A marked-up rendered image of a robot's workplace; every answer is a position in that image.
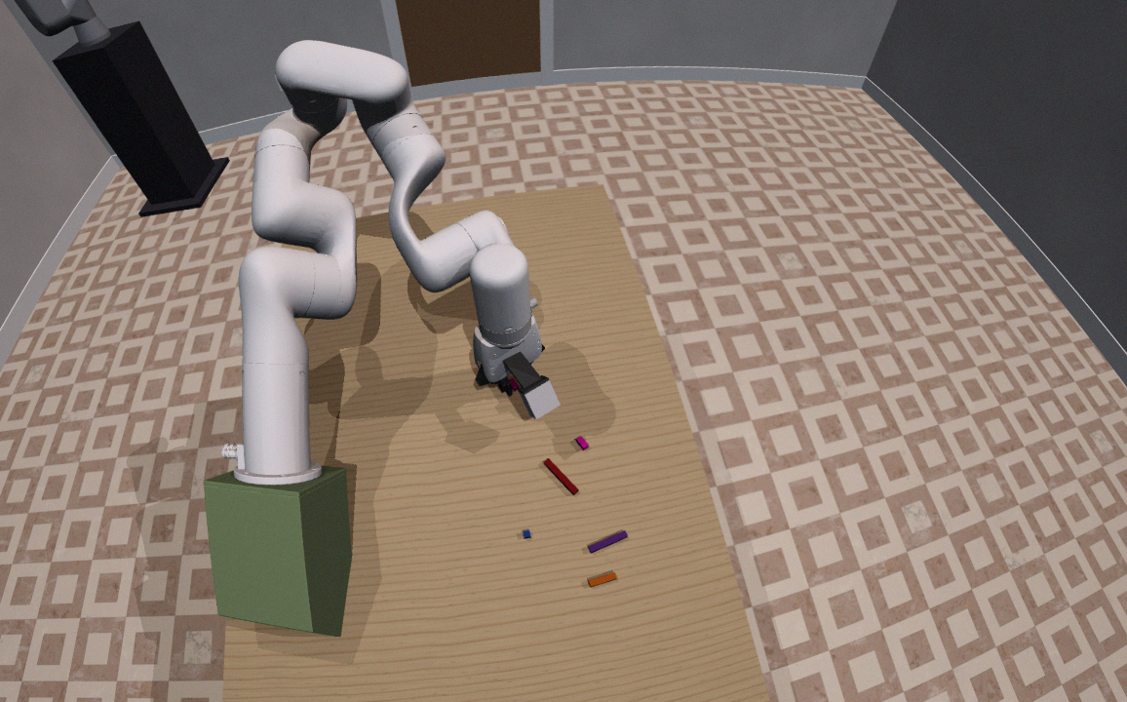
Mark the red rod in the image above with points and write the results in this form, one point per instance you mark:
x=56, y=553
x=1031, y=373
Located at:
x=560, y=476

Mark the purple rod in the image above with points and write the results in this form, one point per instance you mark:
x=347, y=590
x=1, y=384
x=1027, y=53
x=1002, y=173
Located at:
x=606, y=542

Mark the orange rod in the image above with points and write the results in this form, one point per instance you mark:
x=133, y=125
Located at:
x=602, y=579

